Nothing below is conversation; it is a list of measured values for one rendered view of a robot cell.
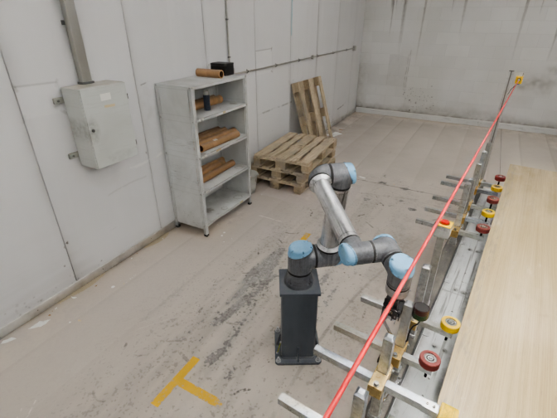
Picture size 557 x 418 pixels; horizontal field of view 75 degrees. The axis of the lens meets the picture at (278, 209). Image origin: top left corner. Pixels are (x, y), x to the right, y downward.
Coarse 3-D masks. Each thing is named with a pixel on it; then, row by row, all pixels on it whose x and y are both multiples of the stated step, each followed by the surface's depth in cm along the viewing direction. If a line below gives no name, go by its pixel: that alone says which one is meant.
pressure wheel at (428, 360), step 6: (420, 354) 146; (426, 354) 147; (432, 354) 147; (420, 360) 145; (426, 360) 144; (432, 360) 144; (438, 360) 144; (426, 366) 143; (432, 366) 142; (438, 366) 142
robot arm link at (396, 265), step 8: (392, 256) 136; (400, 256) 135; (408, 256) 135; (384, 264) 140; (392, 264) 133; (400, 264) 133; (408, 264) 133; (392, 272) 133; (400, 272) 131; (392, 280) 136; (400, 280) 133; (408, 280) 134; (392, 288) 138; (408, 288) 137
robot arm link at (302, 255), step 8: (304, 240) 227; (288, 248) 222; (296, 248) 220; (304, 248) 219; (312, 248) 222; (288, 256) 222; (296, 256) 217; (304, 256) 217; (312, 256) 220; (288, 264) 225; (296, 264) 220; (304, 264) 219; (312, 264) 221; (296, 272) 222; (304, 272) 223
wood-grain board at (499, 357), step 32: (512, 192) 281; (544, 192) 281; (512, 224) 239; (544, 224) 239; (512, 256) 207; (544, 256) 207; (480, 288) 183; (512, 288) 183; (544, 288) 183; (480, 320) 163; (512, 320) 163; (544, 320) 163; (480, 352) 148; (512, 352) 148; (544, 352) 148; (448, 384) 135; (480, 384) 135; (512, 384) 135; (544, 384) 135; (480, 416) 124; (512, 416) 124; (544, 416) 124
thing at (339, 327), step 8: (336, 328) 167; (344, 328) 164; (352, 328) 164; (352, 336) 162; (360, 336) 161; (368, 336) 161; (376, 344) 156; (408, 360) 150; (416, 360) 149; (416, 368) 149
